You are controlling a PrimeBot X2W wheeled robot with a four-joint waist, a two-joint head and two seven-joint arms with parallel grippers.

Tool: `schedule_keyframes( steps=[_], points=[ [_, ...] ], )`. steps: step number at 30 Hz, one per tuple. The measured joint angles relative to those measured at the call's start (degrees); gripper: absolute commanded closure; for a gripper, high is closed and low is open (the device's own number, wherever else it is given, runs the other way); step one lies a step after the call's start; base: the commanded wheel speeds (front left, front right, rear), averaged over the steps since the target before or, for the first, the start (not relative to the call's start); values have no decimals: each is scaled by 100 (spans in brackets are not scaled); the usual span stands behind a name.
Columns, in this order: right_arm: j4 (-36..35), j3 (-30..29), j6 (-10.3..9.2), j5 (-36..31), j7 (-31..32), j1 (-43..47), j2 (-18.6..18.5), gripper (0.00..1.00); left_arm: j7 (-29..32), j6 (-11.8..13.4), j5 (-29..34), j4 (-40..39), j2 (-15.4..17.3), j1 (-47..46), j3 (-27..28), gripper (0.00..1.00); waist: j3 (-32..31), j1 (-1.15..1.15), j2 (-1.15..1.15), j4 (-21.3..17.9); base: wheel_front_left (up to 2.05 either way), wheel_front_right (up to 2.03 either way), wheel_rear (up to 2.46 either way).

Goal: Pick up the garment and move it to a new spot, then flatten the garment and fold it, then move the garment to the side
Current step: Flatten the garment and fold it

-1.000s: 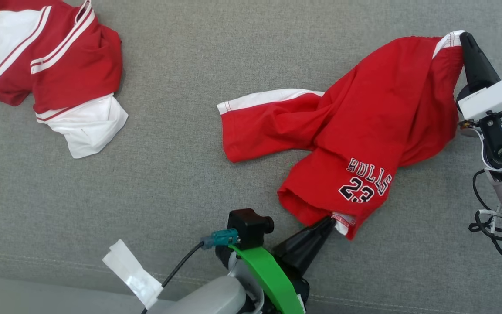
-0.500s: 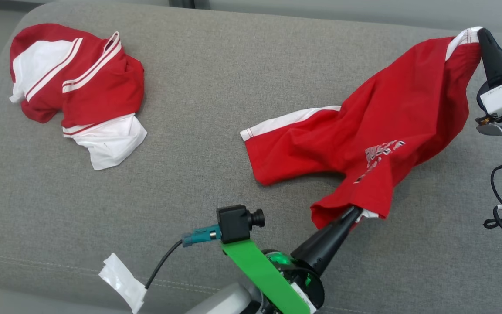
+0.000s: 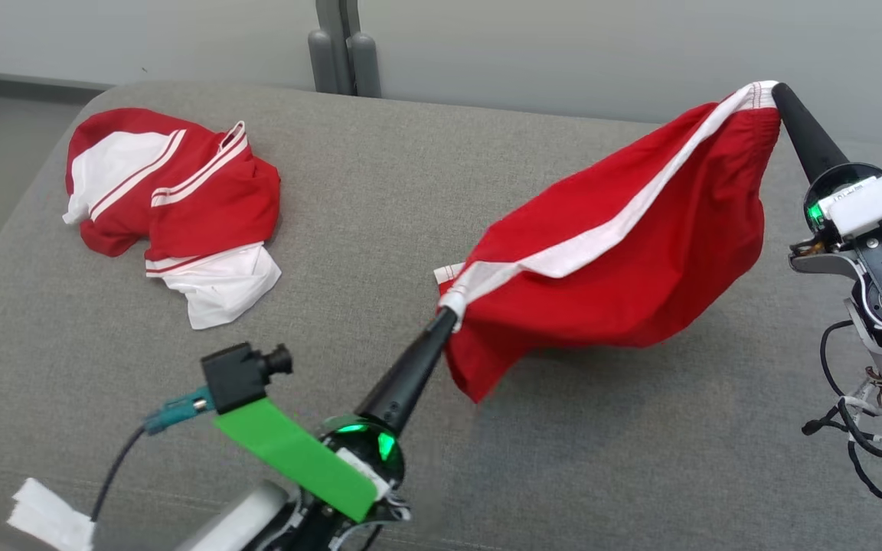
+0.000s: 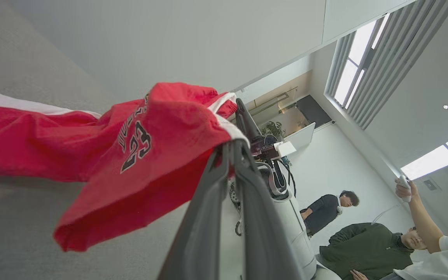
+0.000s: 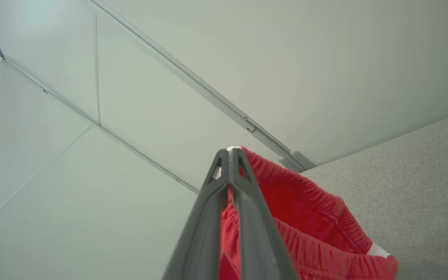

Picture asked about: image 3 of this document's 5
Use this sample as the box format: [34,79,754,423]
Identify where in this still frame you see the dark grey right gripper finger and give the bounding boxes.
[779,83,850,168]
[772,83,836,184]

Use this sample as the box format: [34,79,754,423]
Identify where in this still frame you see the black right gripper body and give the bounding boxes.
[803,162,882,234]

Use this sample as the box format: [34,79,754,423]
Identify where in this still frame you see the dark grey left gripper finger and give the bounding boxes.
[368,308,460,437]
[354,308,448,419]

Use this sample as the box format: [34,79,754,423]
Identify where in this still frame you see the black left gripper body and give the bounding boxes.
[321,413,410,525]

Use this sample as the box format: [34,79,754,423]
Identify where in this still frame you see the red shorts with white stripe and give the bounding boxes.
[433,80,782,404]

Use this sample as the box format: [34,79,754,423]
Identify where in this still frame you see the red white basketball jersey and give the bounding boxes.
[62,107,283,331]

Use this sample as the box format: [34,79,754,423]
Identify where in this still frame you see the white paper tag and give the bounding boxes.
[7,478,97,551]

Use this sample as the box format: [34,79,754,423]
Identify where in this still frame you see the dark grey baseboard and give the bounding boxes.
[0,68,113,106]

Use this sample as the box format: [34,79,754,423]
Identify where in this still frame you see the thin black cable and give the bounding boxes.
[802,398,882,512]
[818,319,857,400]

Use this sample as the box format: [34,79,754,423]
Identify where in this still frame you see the black cable with teal plug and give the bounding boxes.
[91,386,216,523]

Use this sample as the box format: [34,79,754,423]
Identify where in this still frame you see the grey wall partition post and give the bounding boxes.
[308,0,381,99]

